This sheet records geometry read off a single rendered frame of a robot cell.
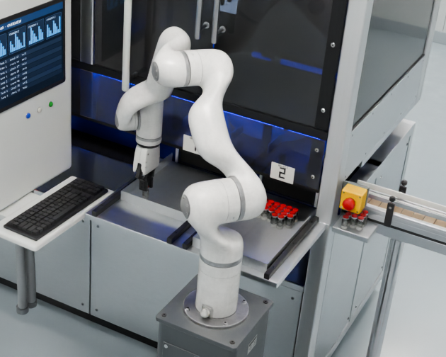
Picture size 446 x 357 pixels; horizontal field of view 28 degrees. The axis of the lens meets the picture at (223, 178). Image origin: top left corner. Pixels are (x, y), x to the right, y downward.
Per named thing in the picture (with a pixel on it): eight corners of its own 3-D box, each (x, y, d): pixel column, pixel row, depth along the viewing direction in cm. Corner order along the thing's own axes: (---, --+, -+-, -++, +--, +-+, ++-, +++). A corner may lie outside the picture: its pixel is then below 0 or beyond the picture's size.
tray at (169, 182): (170, 161, 328) (171, 152, 326) (233, 181, 319) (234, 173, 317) (120, 200, 301) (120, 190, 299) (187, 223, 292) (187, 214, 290)
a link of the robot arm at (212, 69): (207, 230, 241) (260, 221, 247) (221, 218, 230) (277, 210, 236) (166, 61, 253) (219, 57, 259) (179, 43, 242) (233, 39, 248)
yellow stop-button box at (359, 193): (346, 199, 298) (349, 180, 295) (366, 205, 295) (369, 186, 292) (338, 208, 292) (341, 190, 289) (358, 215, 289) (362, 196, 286)
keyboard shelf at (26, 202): (54, 174, 333) (54, 168, 332) (115, 197, 322) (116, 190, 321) (-31, 226, 298) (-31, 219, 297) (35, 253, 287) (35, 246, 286)
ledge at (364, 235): (345, 213, 309) (346, 208, 308) (381, 224, 304) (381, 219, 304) (330, 231, 298) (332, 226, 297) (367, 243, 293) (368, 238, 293)
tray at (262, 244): (240, 200, 307) (241, 192, 305) (309, 224, 297) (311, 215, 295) (192, 246, 280) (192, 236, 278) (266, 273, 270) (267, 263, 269)
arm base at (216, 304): (230, 338, 245) (236, 283, 236) (170, 314, 252) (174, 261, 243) (259, 302, 260) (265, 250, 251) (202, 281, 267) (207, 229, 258)
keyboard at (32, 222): (77, 180, 325) (77, 174, 324) (108, 192, 320) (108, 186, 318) (3, 227, 294) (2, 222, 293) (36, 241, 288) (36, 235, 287)
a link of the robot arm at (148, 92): (133, 78, 261) (117, 138, 286) (184, 74, 267) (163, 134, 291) (126, 54, 266) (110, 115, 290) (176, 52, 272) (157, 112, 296)
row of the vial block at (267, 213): (244, 210, 301) (246, 198, 299) (292, 227, 295) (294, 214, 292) (241, 212, 300) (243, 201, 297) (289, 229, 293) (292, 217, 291)
